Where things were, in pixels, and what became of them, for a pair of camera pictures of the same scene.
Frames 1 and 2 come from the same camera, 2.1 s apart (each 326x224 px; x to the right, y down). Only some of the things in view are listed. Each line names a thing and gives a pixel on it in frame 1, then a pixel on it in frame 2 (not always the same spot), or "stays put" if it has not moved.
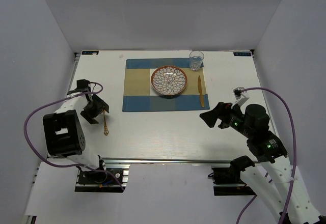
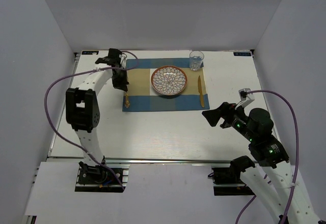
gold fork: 106,132 -> 127,104
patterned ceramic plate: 168,80 stays put
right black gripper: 221,111 stays put
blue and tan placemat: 139,95 stays put
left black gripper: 101,105 -> 122,84
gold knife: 200,92 stays put
